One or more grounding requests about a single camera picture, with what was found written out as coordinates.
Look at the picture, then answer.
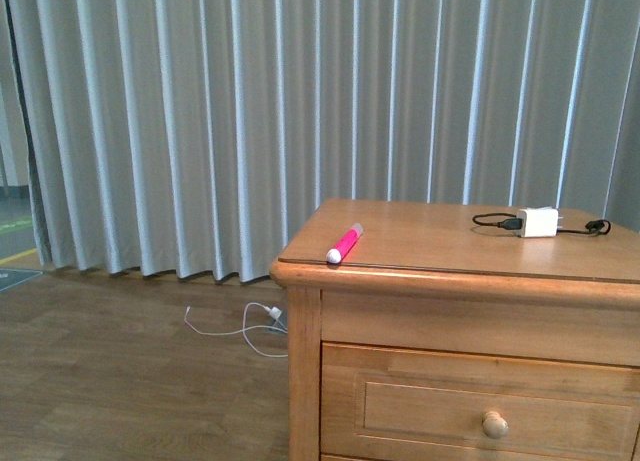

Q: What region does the pink marker with clear cap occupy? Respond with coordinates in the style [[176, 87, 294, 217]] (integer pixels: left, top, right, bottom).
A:
[[326, 223, 363, 264]]

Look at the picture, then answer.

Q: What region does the wooden top drawer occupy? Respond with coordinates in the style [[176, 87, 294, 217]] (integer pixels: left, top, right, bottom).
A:
[[320, 343, 639, 460]]

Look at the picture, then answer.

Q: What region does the white plug adapter on floor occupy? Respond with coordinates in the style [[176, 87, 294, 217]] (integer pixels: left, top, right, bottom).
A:
[[267, 307, 282, 320]]

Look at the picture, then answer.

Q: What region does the metal floor outlet box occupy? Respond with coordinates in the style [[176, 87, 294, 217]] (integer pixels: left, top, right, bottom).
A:
[[265, 312, 288, 335]]

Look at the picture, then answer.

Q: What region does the wooden nightstand cabinet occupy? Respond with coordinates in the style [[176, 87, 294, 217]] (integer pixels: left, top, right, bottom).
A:
[[271, 199, 639, 460]]

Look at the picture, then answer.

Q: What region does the grey pleated curtain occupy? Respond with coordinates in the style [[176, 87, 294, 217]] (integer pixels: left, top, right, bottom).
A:
[[1, 0, 639, 280]]

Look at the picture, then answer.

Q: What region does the grey green floor mat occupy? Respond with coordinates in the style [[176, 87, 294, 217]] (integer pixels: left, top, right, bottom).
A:
[[0, 268, 43, 292]]

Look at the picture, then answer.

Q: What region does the white charging cable on floor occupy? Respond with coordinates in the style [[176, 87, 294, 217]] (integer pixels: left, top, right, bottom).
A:
[[184, 302, 290, 359]]

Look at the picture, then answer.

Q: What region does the white usb wall charger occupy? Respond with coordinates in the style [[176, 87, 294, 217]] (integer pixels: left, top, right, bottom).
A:
[[516, 207, 560, 238]]

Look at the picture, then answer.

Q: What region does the short black usb cable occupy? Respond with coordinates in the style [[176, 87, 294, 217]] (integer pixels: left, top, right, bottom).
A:
[[472, 213, 612, 236]]

